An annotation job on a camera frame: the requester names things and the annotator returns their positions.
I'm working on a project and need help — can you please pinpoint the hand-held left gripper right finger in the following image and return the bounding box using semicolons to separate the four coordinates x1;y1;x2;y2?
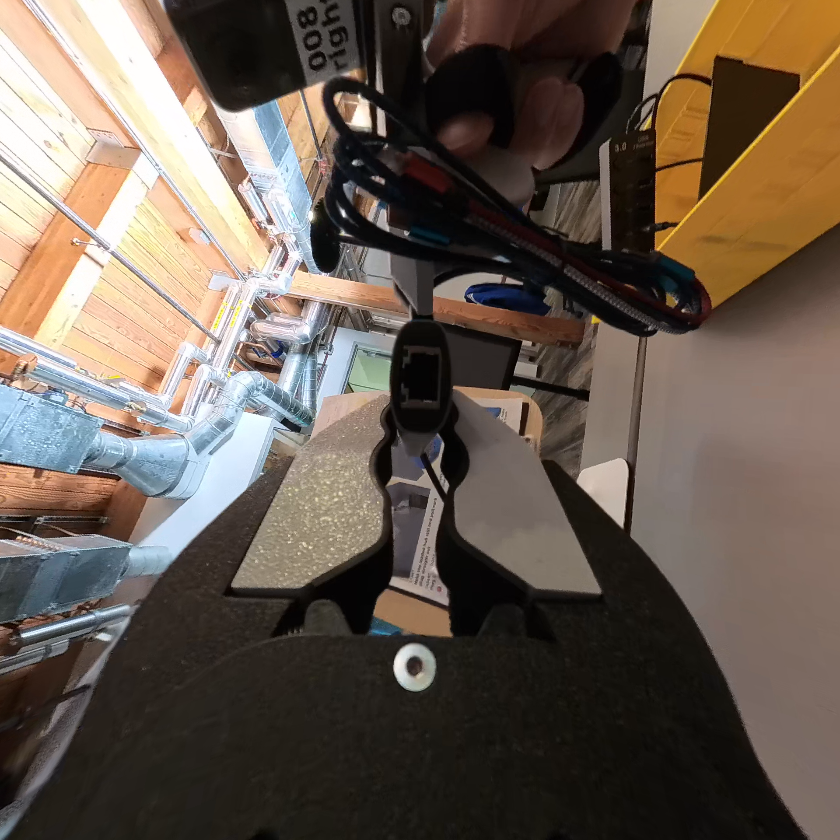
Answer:
439;398;606;634

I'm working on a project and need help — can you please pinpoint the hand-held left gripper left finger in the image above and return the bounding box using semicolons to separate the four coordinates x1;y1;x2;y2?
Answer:
227;401;395;634

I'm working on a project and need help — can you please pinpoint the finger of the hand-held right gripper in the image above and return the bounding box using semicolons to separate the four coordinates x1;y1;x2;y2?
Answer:
388;243;443;320

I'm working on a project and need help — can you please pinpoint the USB cable with tethered adapter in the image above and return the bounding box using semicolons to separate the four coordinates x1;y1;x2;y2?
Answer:
418;451;456;510

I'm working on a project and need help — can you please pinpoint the grey metal USB hub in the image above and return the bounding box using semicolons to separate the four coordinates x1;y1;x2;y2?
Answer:
389;322;460;463

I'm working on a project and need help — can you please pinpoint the blue red braided cable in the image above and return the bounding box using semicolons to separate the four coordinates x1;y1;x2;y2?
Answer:
319;74;718;338

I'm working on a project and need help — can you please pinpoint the black USB hub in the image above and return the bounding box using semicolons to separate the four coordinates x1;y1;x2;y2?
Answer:
599;132;658;259

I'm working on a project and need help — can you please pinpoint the yellow plastic bin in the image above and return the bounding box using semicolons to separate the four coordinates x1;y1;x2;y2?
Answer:
650;0;840;309

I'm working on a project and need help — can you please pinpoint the blue jacket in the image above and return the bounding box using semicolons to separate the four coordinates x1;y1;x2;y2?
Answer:
465;281;555;317

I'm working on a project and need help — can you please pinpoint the black stand pole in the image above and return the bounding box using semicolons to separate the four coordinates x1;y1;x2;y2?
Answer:
308;208;345;274

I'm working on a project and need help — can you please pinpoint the instruction poster board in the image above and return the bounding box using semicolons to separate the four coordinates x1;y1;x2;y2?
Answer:
344;381;546;620

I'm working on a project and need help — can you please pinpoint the silver ventilation duct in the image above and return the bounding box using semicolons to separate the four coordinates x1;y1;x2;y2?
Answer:
0;374;316;502
0;532;174;628

